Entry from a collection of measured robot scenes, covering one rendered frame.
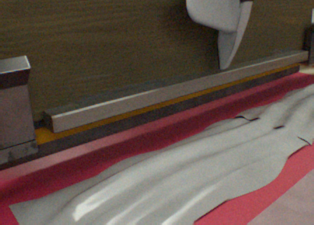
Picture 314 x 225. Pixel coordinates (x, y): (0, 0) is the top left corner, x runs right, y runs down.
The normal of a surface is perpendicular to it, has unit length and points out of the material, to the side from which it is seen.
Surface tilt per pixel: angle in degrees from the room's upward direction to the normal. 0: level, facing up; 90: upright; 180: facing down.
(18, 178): 0
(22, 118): 90
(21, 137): 90
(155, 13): 90
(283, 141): 34
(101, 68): 90
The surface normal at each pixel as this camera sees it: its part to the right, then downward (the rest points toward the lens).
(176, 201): -0.19, -0.96
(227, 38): -0.76, 0.22
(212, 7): 0.64, 0.10
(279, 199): -0.02, -0.95
